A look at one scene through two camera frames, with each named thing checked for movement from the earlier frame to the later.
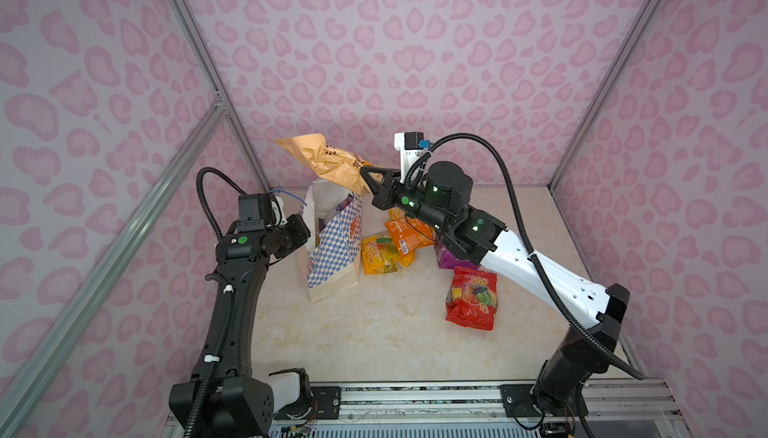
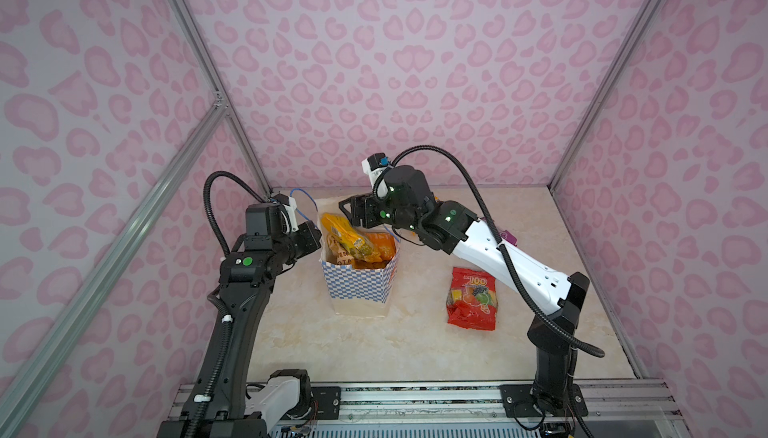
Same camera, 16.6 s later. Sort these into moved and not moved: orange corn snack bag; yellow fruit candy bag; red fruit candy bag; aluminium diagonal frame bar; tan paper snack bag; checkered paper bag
Moved: yellow fruit candy bag; checkered paper bag; tan paper snack bag; orange corn snack bag
Not moved: aluminium diagonal frame bar; red fruit candy bag
